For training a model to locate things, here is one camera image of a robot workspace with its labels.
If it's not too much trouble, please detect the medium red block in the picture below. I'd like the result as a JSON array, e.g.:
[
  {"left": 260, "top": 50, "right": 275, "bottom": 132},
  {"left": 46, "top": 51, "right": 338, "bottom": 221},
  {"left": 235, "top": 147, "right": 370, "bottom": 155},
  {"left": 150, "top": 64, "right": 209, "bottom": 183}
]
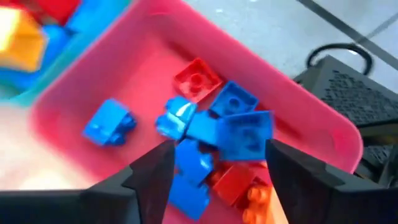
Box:
[{"left": 32, "top": 0, "right": 82, "bottom": 26}]

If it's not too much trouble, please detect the small red block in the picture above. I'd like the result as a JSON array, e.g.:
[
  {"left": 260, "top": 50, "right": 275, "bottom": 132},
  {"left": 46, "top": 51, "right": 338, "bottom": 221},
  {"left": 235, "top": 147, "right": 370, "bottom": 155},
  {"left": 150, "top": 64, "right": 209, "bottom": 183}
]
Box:
[
  {"left": 173, "top": 57, "right": 224, "bottom": 103},
  {"left": 211, "top": 163, "right": 265, "bottom": 207}
]

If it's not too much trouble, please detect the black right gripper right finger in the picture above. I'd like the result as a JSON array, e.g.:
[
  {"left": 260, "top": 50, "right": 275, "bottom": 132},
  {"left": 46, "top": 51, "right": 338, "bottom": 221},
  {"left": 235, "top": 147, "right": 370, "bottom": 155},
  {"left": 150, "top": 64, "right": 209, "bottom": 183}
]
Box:
[{"left": 266, "top": 139, "right": 398, "bottom": 224}]

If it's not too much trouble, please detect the black coiled cable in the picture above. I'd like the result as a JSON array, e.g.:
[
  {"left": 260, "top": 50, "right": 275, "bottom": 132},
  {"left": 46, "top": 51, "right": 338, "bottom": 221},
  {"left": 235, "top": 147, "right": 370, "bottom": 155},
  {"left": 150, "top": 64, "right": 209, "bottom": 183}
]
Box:
[{"left": 306, "top": 42, "right": 373, "bottom": 76}]

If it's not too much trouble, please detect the medium blue block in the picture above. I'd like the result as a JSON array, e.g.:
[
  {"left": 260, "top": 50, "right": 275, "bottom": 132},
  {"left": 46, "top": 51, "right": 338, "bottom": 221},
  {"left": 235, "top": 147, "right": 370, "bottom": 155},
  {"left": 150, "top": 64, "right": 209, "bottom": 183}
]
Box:
[
  {"left": 65, "top": 0, "right": 127, "bottom": 34},
  {"left": 0, "top": 24, "right": 74, "bottom": 91}
]

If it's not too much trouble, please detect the small orange block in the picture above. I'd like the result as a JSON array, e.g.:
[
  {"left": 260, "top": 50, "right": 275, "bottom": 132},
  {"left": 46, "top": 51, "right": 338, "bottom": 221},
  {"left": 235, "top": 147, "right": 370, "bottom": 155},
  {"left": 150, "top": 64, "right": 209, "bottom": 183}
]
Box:
[{"left": 241, "top": 183, "right": 276, "bottom": 224}]

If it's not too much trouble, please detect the black computer tower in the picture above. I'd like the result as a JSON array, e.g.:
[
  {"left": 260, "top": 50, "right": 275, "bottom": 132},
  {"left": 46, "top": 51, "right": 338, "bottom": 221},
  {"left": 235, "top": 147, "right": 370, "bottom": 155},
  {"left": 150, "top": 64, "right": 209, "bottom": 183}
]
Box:
[{"left": 294, "top": 55, "right": 398, "bottom": 128}]

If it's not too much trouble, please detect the teal plastic bin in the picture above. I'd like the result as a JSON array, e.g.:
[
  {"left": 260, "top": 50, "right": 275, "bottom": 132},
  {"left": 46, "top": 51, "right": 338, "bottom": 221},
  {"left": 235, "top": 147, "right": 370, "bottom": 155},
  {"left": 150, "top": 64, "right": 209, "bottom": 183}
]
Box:
[{"left": 0, "top": 0, "right": 133, "bottom": 108}]

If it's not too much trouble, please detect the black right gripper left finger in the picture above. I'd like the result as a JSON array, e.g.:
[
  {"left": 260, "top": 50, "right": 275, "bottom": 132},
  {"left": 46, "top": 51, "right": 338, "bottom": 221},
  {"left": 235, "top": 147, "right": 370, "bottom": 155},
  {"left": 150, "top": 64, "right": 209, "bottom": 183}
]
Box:
[{"left": 0, "top": 139, "right": 176, "bottom": 224}]

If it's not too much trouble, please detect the medium yellow block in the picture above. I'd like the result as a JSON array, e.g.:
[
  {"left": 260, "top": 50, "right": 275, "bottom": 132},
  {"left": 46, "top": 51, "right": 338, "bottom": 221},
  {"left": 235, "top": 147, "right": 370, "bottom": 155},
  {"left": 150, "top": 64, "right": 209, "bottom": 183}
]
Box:
[{"left": 0, "top": 6, "right": 48, "bottom": 73}]

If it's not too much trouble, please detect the red plastic bin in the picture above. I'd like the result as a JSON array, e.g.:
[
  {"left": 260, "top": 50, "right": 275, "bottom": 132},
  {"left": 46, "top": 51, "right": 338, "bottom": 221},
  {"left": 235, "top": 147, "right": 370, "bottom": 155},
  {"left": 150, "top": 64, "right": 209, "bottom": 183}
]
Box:
[{"left": 30, "top": 0, "right": 364, "bottom": 224}]

